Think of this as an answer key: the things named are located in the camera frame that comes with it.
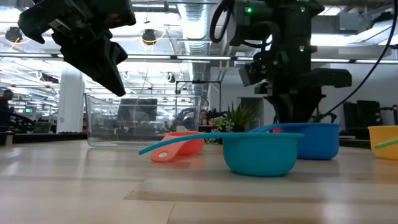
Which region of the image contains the silver ventilation duct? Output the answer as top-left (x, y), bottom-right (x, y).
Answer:
top-left (177, 0), bottom-right (216, 94)

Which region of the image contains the light blue measuring cup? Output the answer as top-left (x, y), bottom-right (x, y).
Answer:
top-left (139, 132), bottom-right (305, 177)

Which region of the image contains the green measuring cup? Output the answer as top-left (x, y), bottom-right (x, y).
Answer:
top-left (374, 138), bottom-right (398, 149)

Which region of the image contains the white pillar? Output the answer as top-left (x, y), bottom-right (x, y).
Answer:
top-left (56, 67), bottom-right (85, 134)

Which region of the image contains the yellow measuring cup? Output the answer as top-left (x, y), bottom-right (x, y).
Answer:
top-left (368, 125), bottom-right (398, 161)

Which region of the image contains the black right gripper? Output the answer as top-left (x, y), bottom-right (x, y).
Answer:
top-left (254, 46), bottom-right (353, 124)

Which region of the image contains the orange measuring cup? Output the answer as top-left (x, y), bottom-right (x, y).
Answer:
top-left (150, 131), bottom-right (205, 163)

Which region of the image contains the succulent plant in black pot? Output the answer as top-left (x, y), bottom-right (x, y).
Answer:
top-left (206, 102), bottom-right (256, 146)

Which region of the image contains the clear plastic basket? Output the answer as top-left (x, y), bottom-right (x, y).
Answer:
top-left (85, 93), bottom-right (202, 147)

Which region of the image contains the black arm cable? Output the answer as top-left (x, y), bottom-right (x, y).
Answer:
top-left (313, 0), bottom-right (398, 123)

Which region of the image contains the dark blue measuring cup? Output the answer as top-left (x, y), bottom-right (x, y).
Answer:
top-left (248, 122), bottom-right (341, 161)

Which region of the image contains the black equipment rack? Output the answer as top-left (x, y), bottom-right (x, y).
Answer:
top-left (343, 100), bottom-right (384, 140)

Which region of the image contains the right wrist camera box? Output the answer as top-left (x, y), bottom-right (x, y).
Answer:
top-left (238, 62), bottom-right (265, 88)

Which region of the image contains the dark computer monitor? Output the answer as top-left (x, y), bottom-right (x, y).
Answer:
top-left (117, 98), bottom-right (159, 123)

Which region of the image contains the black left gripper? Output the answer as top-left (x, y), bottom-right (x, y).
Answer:
top-left (17, 0), bottom-right (137, 97)

